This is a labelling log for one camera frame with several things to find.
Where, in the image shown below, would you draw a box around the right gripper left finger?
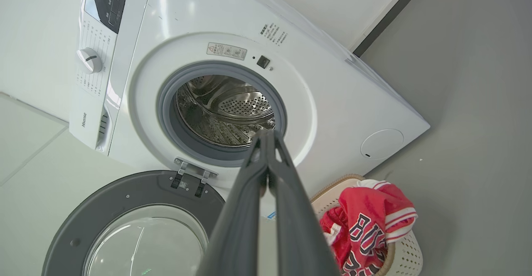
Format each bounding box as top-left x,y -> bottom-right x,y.
197,131 -> 271,276

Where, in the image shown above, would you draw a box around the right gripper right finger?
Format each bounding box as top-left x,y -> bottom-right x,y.
268,130 -> 341,276

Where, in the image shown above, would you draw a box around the grey round washer door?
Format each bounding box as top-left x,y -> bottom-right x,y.
42,170 -> 227,276

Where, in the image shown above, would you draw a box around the metal door hinge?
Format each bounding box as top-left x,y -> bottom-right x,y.
170,157 -> 219,198

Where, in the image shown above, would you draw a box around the white front-load washing machine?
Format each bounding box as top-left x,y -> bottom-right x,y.
69,0 -> 431,219

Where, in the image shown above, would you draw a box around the red shorts with white trim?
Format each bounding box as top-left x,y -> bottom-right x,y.
319,206 -> 352,270

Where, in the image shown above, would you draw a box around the red basketball jersey with lettering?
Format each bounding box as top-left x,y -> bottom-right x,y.
339,179 -> 419,276

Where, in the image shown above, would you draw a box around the white woven plastic laundry basket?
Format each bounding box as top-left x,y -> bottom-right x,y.
310,174 -> 424,276

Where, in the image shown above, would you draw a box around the stainless steel washer drum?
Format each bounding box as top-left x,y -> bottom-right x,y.
176,75 -> 276,147

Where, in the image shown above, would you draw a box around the round white filter cover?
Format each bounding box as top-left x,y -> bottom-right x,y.
360,128 -> 404,160

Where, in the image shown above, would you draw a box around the rectangular warning sticker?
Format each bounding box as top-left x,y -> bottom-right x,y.
206,42 -> 248,61

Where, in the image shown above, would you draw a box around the white control panel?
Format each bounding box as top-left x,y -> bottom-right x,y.
69,0 -> 155,156

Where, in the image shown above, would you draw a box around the white program dial knob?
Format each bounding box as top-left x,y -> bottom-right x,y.
76,47 -> 103,74

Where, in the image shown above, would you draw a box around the black wall baseboard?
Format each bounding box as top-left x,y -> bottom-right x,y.
352,0 -> 432,57

